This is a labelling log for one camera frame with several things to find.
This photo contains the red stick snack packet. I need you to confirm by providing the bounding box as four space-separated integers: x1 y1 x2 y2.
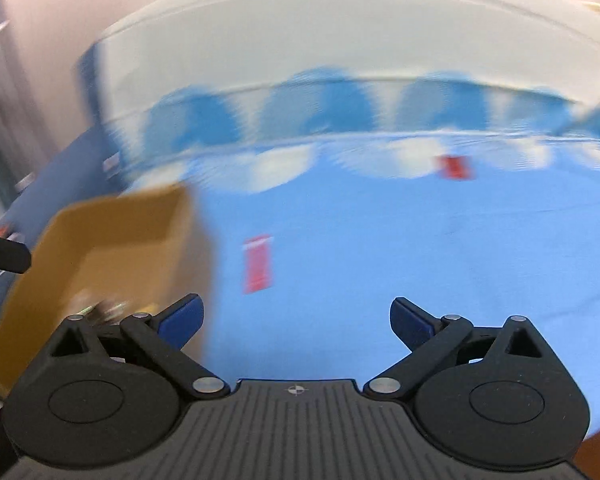
244 235 272 294

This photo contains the blue sofa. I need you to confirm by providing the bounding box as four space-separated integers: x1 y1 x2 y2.
0 46 131 340

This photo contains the brown cardboard box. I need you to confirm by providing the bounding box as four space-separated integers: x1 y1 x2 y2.
0 185 212 398

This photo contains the small red square packet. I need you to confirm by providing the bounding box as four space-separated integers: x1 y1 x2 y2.
437 155 474 181

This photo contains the white blue patterned sofa cover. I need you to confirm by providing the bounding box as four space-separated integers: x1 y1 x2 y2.
95 0 600 430

